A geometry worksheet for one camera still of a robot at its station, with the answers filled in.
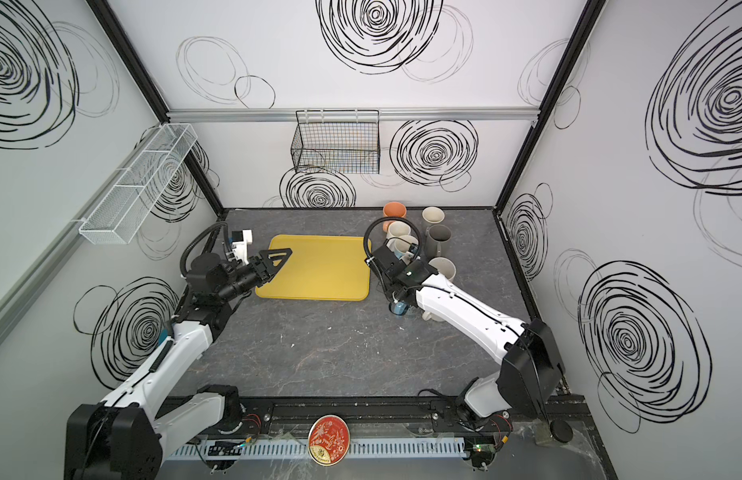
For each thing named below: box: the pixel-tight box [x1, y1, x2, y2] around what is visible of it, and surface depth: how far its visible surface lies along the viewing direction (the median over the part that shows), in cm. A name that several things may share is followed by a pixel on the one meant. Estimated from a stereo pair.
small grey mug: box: [422, 206, 445, 224], surface depth 108 cm
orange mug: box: [383, 201, 407, 218], surface depth 112 cm
